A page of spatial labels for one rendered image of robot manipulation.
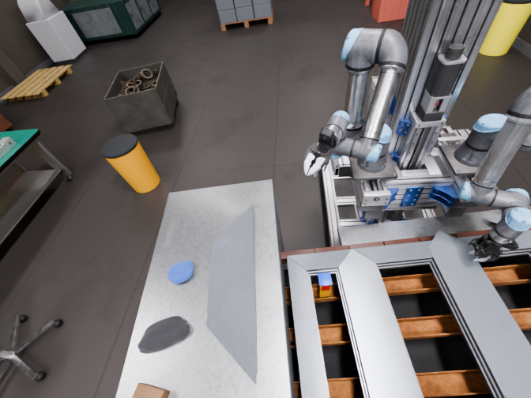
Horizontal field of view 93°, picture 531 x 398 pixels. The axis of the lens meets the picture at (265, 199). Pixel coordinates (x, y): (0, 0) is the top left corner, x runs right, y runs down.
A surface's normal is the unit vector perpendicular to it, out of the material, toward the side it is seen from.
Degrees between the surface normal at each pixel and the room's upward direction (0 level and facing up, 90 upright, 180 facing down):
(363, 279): 0
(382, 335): 0
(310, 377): 0
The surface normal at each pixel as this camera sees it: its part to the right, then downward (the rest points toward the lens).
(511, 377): -0.15, -0.63
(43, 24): 0.01, 0.77
